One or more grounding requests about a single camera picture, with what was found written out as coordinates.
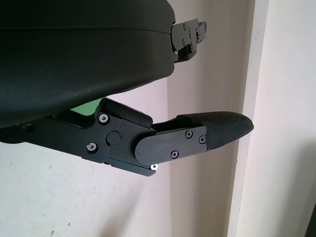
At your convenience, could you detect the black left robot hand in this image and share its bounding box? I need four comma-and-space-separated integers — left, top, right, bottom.
0, 0, 255, 178

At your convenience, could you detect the green cube block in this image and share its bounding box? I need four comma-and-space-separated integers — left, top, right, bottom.
69, 100, 97, 117

